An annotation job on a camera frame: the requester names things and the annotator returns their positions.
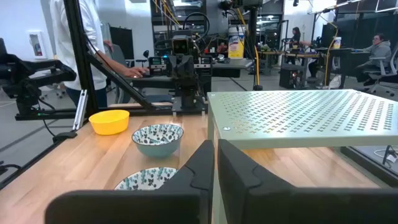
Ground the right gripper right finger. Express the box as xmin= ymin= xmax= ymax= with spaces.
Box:
xmin=217 ymin=138 xmax=398 ymax=224

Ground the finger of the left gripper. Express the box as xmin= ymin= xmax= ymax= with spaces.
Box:
xmin=184 ymin=57 xmax=197 ymax=86
xmin=172 ymin=57 xmax=186 ymax=86

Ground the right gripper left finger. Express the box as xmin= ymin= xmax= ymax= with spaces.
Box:
xmin=44 ymin=139 xmax=216 ymax=224

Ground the teal floral patterned bowl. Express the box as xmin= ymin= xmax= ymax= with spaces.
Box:
xmin=131 ymin=123 xmax=185 ymax=159
xmin=113 ymin=167 xmax=179 ymax=192

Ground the grey office chair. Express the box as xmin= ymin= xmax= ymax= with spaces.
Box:
xmin=104 ymin=43 xmax=135 ymax=103

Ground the grey office desk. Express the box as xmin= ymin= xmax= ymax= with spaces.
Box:
xmin=124 ymin=58 xmax=254 ymax=91

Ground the black monitor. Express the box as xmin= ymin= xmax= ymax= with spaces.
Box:
xmin=109 ymin=26 xmax=135 ymax=60

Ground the black stand pole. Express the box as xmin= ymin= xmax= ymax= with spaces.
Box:
xmin=248 ymin=6 xmax=264 ymax=91

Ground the yellow plastic bowl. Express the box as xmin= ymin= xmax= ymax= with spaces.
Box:
xmin=88 ymin=109 xmax=131 ymax=136

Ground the green perforated metal shelf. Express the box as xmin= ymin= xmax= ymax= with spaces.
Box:
xmin=206 ymin=89 xmax=398 ymax=224

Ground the black computer case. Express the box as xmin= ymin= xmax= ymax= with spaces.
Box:
xmin=279 ymin=63 xmax=307 ymax=90

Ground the person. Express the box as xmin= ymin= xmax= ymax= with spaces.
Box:
xmin=49 ymin=0 xmax=147 ymax=109
xmin=289 ymin=27 xmax=302 ymax=50
xmin=354 ymin=32 xmax=393 ymax=86

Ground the black office desk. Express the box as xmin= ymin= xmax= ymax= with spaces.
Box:
xmin=313 ymin=46 xmax=373 ymax=90

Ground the white office chair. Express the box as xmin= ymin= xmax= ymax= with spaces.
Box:
xmin=362 ymin=46 xmax=398 ymax=94

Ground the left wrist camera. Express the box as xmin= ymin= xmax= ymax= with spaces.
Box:
xmin=172 ymin=34 xmax=191 ymax=57

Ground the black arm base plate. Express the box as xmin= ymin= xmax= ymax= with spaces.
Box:
xmin=172 ymin=95 xmax=208 ymax=118

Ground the yellow hanging cable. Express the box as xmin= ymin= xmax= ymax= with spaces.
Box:
xmin=235 ymin=7 xmax=261 ymax=87

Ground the silver aluminium rail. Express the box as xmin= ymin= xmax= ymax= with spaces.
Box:
xmin=72 ymin=89 xmax=89 ymax=131

